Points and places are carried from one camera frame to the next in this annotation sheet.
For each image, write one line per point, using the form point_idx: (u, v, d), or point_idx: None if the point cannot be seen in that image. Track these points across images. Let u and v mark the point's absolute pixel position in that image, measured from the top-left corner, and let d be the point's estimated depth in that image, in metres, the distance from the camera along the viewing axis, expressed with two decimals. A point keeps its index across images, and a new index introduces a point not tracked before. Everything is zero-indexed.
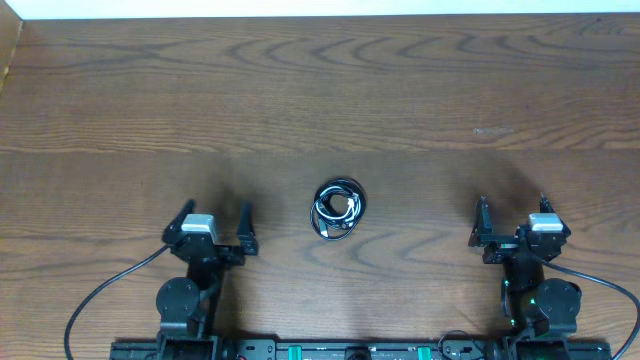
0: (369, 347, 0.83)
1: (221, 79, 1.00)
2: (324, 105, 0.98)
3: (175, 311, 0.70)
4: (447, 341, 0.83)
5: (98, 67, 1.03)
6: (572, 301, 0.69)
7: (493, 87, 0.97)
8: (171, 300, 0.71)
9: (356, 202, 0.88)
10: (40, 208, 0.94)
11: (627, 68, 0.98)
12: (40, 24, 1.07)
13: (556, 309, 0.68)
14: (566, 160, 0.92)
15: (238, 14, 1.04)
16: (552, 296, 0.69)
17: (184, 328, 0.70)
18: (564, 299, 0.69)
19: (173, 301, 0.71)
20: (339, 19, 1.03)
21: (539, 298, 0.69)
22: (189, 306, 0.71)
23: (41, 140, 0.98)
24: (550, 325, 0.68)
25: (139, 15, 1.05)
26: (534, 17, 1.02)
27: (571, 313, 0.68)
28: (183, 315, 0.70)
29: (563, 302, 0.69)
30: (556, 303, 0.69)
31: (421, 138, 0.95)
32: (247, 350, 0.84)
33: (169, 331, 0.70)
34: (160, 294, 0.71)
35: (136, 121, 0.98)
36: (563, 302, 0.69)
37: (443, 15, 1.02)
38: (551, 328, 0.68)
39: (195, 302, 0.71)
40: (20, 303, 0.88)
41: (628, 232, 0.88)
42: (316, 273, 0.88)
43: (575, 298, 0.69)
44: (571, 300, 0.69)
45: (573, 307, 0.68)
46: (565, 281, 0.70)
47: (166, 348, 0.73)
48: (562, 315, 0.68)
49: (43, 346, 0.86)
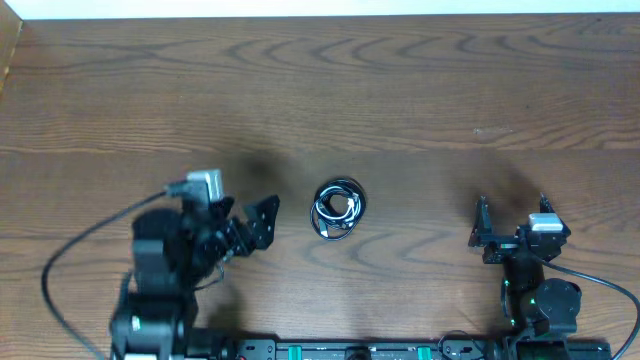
0: (369, 347, 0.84)
1: (221, 79, 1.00)
2: (324, 105, 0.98)
3: (151, 230, 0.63)
4: (447, 341, 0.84)
5: (98, 67, 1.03)
6: (571, 301, 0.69)
7: (493, 87, 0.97)
8: (150, 260, 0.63)
9: (356, 202, 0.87)
10: (39, 207, 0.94)
11: (627, 68, 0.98)
12: (40, 23, 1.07)
13: (556, 309, 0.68)
14: (567, 160, 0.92)
15: (238, 14, 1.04)
16: (553, 295, 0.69)
17: (162, 248, 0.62)
18: (564, 298, 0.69)
19: (150, 221, 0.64)
20: (338, 19, 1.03)
21: (539, 298, 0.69)
22: (170, 227, 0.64)
23: (41, 140, 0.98)
24: (550, 325, 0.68)
25: (139, 15, 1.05)
26: (534, 17, 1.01)
27: (571, 313, 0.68)
28: (161, 233, 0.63)
29: (563, 302, 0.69)
30: (556, 303, 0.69)
31: (421, 138, 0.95)
32: (246, 350, 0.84)
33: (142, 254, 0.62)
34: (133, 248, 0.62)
35: (136, 121, 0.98)
36: (562, 303, 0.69)
37: (443, 16, 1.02)
38: (551, 328, 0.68)
39: (176, 225, 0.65)
40: (19, 303, 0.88)
41: (628, 232, 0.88)
42: (316, 273, 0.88)
43: (575, 298, 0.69)
44: (571, 300, 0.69)
45: (573, 307, 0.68)
46: (565, 281, 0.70)
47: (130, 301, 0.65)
48: (562, 316, 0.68)
49: (44, 346, 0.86)
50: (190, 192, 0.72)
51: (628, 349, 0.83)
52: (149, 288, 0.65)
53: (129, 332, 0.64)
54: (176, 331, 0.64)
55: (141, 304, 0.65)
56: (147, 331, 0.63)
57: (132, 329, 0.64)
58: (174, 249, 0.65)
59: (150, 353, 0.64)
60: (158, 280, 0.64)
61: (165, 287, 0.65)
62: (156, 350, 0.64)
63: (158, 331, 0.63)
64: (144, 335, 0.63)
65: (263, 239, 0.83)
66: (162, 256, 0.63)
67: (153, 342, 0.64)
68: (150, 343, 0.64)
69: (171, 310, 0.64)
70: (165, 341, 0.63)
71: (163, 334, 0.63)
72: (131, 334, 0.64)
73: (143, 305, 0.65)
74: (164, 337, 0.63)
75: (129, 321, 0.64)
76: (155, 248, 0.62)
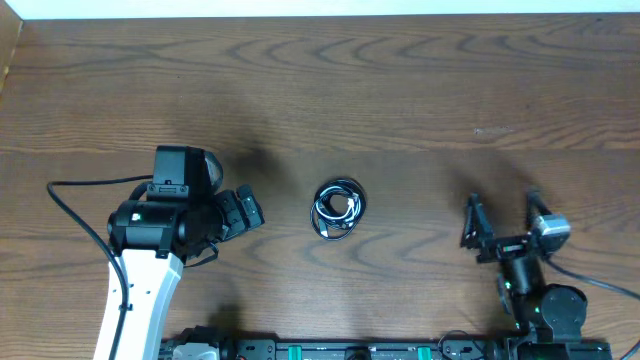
0: (370, 347, 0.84)
1: (221, 79, 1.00)
2: (324, 105, 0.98)
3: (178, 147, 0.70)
4: (447, 341, 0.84)
5: (98, 67, 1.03)
6: (577, 311, 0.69)
7: (493, 87, 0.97)
8: (170, 165, 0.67)
9: (356, 202, 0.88)
10: (38, 207, 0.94)
11: (627, 68, 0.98)
12: (41, 24, 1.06)
13: (561, 319, 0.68)
14: (567, 160, 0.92)
15: (238, 15, 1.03)
16: (559, 305, 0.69)
17: (185, 151, 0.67)
18: (570, 308, 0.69)
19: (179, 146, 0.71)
20: (339, 19, 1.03)
21: (544, 307, 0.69)
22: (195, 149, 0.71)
23: (41, 140, 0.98)
24: (553, 335, 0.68)
25: (139, 15, 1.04)
26: (534, 17, 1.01)
27: (575, 324, 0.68)
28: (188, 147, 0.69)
29: (569, 312, 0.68)
30: (561, 313, 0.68)
31: (421, 138, 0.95)
32: (247, 350, 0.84)
33: (165, 156, 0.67)
34: (157, 153, 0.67)
35: (136, 121, 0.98)
36: (568, 312, 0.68)
37: (443, 15, 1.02)
38: (553, 337, 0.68)
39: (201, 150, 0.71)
40: (19, 303, 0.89)
41: (628, 232, 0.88)
42: (316, 273, 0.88)
43: (581, 309, 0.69)
44: (576, 311, 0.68)
45: (578, 318, 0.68)
46: (571, 291, 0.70)
47: (139, 201, 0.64)
48: (566, 326, 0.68)
49: (45, 346, 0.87)
50: (207, 153, 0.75)
51: (628, 350, 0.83)
52: (159, 195, 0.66)
53: (128, 225, 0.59)
54: (177, 229, 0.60)
55: (142, 203, 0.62)
56: (147, 223, 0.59)
57: (133, 221, 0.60)
58: (193, 163, 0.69)
59: (151, 248, 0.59)
60: (172, 184, 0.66)
61: (176, 194, 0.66)
62: (155, 248, 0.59)
63: (160, 226, 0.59)
64: (142, 230, 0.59)
65: (258, 213, 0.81)
66: (183, 159, 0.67)
67: (151, 238, 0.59)
68: (149, 238, 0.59)
69: (175, 209, 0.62)
70: (164, 237, 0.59)
71: (163, 228, 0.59)
72: (129, 227, 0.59)
73: (145, 203, 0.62)
74: (163, 232, 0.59)
75: (129, 214, 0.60)
76: (179, 148, 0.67)
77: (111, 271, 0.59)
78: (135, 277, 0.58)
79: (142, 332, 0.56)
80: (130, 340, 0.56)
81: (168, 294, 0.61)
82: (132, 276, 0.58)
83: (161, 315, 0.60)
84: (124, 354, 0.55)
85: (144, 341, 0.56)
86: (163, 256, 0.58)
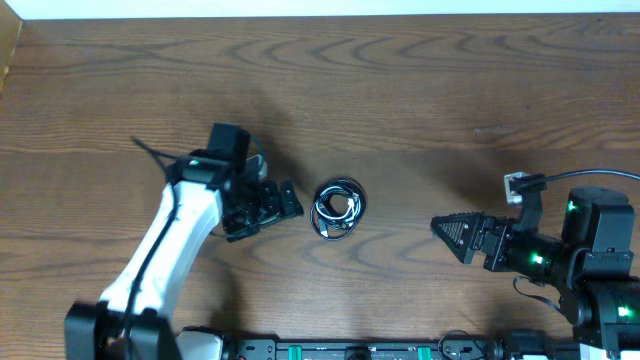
0: (370, 347, 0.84)
1: (221, 79, 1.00)
2: (324, 105, 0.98)
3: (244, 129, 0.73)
4: (447, 341, 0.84)
5: (98, 67, 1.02)
6: (617, 197, 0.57)
7: (492, 87, 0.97)
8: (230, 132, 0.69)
9: (356, 202, 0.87)
10: (38, 206, 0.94)
11: (626, 68, 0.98)
12: (40, 23, 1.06)
13: (600, 197, 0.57)
14: (569, 160, 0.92)
15: (238, 14, 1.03)
16: (602, 245, 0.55)
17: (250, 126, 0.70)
18: (605, 195, 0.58)
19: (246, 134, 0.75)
20: (339, 19, 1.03)
21: (585, 270, 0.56)
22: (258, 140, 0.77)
23: (41, 140, 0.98)
24: (590, 203, 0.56)
25: (140, 15, 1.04)
26: (534, 18, 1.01)
27: (619, 200, 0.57)
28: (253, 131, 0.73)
29: (604, 194, 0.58)
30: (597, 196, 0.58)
31: (421, 138, 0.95)
32: (247, 350, 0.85)
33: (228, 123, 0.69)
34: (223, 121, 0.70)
35: (136, 121, 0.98)
36: (614, 264, 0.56)
37: (443, 15, 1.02)
38: (593, 203, 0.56)
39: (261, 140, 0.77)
40: (18, 303, 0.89)
41: None
42: (316, 273, 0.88)
43: (622, 198, 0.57)
44: (612, 196, 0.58)
45: (621, 199, 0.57)
46: (595, 189, 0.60)
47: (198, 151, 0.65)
48: (608, 199, 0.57)
49: (45, 346, 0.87)
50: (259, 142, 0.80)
51: None
52: None
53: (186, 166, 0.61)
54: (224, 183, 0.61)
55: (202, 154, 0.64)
56: (202, 168, 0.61)
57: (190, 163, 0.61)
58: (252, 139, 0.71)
59: (205, 189, 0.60)
60: None
61: None
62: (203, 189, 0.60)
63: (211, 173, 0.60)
64: (197, 173, 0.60)
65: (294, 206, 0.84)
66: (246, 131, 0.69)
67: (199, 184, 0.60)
68: (199, 183, 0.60)
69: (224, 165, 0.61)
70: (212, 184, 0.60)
71: (213, 175, 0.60)
72: (187, 167, 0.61)
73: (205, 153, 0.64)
74: (212, 179, 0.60)
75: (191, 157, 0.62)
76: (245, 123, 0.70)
77: (164, 190, 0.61)
78: (187, 198, 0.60)
79: (180, 247, 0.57)
80: (167, 251, 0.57)
81: (206, 227, 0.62)
82: (184, 197, 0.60)
83: (195, 242, 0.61)
84: (159, 261, 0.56)
85: (179, 251, 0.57)
86: (211, 190, 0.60)
